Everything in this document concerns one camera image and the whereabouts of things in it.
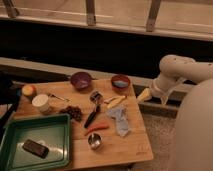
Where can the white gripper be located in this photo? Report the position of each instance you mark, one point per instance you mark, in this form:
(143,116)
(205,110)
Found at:
(161,87)

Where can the yellow sponge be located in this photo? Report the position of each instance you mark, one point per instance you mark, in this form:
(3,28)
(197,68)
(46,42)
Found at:
(144,95)

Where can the purple bowl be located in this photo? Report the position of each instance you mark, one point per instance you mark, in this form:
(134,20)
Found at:
(81,80)

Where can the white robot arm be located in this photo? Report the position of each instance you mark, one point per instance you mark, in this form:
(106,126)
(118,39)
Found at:
(192,148)

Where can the red bowl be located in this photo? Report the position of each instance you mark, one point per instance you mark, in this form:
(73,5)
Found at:
(120,82)

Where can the yellow banana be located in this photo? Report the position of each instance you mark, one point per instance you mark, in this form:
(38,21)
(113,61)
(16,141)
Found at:
(114,101)

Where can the wooden cutting board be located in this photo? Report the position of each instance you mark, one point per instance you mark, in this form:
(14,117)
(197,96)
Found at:
(114,150)

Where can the orange carrot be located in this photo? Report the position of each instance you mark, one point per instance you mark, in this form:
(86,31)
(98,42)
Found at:
(96,127)

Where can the small metal cup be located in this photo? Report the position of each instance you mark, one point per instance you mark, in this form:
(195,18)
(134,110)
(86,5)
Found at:
(94,141)

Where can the bunch of dark grapes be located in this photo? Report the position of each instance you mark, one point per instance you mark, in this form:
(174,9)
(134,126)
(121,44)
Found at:
(74,112)

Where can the small metal spoon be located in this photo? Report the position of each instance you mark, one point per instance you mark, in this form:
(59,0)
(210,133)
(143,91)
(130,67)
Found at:
(58,97)

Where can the white cup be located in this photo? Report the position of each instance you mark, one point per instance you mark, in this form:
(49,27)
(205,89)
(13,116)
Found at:
(41,102)

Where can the red yellow apple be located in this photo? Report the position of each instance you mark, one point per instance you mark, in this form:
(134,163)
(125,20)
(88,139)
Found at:
(29,90)

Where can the dark brown rectangular block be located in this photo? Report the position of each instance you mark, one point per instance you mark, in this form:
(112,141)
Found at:
(35,148)

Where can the green plastic tray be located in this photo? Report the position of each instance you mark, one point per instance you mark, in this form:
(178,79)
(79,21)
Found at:
(52,132)

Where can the black object at left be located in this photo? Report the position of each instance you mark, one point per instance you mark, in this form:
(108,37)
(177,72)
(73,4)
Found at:
(8,95)

